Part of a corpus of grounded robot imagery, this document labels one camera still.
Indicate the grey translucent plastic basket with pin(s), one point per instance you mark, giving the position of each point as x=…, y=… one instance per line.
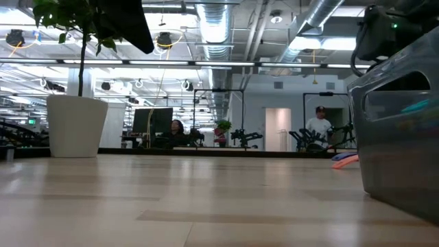
x=398, y=164

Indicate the black computer monitor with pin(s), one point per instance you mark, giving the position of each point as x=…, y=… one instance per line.
x=154, y=120

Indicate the black background rig frame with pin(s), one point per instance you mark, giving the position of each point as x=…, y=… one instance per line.
x=326, y=93

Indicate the green leafy plant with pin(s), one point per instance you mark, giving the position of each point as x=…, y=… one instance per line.
x=68, y=17

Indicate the person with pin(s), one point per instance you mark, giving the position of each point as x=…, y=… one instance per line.
x=175, y=133
x=319, y=125

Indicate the long hanging strip light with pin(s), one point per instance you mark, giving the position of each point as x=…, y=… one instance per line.
x=274, y=64

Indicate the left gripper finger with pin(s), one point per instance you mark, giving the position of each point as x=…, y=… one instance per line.
x=130, y=20

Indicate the black ceiling-hung device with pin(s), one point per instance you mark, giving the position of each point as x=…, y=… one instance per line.
x=15, y=37
x=164, y=40

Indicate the small background potted plant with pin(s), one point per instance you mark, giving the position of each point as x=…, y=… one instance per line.
x=223, y=125

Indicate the silver smooth ventilation duct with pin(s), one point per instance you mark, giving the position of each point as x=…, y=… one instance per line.
x=319, y=13

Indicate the small dark blue measuring cup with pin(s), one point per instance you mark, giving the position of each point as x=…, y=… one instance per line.
x=343, y=156

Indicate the silver ribbed ventilation duct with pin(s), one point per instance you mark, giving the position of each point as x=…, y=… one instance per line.
x=215, y=34

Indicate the black aluminium table frame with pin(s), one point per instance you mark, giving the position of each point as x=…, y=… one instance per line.
x=205, y=153

